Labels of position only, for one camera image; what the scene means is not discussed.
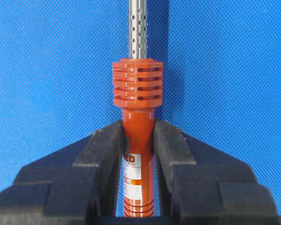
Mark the red-handled soldering iron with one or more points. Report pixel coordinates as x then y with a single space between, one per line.
138 91

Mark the blue table cloth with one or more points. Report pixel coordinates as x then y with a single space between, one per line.
221 76

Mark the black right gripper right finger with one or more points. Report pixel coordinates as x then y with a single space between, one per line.
201 185

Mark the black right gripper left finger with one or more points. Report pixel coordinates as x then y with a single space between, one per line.
75 185

